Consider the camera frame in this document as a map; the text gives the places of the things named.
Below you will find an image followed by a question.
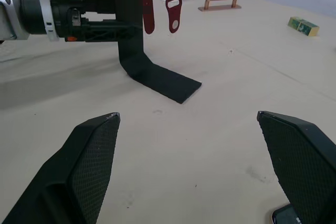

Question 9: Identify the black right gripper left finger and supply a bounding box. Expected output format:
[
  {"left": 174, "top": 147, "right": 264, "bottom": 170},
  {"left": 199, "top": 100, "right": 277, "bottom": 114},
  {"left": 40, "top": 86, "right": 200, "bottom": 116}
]
[{"left": 0, "top": 112, "right": 121, "bottom": 224}]

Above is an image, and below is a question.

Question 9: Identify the red watch strap with slot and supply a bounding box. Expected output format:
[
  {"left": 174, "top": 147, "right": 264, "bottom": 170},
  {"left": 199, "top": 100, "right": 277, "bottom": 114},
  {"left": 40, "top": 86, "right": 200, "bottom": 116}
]
[{"left": 165, "top": 0, "right": 184, "bottom": 34}]

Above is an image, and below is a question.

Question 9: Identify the black smartwatch body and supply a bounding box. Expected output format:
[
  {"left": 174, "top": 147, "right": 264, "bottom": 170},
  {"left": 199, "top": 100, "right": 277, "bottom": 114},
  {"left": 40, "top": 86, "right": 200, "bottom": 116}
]
[{"left": 271, "top": 204, "right": 303, "bottom": 224}]

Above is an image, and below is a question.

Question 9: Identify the black L-shaped watch stand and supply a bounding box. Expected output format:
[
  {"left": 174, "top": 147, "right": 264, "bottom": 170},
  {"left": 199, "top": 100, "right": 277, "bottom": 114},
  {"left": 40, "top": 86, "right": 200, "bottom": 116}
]
[{"left": 112, "top": 0, "right": 203, "bottom": 105}]

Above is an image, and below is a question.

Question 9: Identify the red watch strap with holes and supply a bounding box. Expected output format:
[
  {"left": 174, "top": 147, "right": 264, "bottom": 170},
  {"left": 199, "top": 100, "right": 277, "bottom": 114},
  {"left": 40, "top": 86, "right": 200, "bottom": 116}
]
[{"left": 138, "top": 0, "right": 156, "bottom": 35}]

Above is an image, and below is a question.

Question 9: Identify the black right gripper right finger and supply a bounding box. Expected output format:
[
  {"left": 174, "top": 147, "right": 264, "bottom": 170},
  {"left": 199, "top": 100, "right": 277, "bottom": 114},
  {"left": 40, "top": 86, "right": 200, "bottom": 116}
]
[{"left": 256, "top": 110, "right": 336, "bottom": 224}]

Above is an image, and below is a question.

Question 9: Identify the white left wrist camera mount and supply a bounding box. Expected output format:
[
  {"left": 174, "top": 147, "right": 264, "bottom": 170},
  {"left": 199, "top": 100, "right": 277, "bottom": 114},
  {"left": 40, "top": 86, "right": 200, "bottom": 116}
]
[{"left": 33, "top": 0, "right": 77, "bottom": 42}]

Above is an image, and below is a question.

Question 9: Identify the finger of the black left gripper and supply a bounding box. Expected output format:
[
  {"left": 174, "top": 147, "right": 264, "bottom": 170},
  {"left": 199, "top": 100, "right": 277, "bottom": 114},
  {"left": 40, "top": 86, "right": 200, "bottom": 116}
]
[
  {"left": 87, "top": 20, "right": 140, "bottom": 43},
  {"left": 82, "top": 0, "right": 114, "bottom": 15}
]

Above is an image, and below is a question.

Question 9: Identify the copper handle on plate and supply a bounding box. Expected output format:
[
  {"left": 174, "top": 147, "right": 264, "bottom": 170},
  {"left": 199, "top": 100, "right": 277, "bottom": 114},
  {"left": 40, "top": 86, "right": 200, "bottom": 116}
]
[{"left": 197, "top": 0, "right": 243, "bottom": 12}]

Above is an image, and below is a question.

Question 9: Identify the green and yellow box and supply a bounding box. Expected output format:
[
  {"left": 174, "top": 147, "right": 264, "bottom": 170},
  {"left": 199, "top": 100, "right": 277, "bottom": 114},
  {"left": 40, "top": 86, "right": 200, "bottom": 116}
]
[{"left": 287, "top": 16, "right": 320, "bottom": 37}]

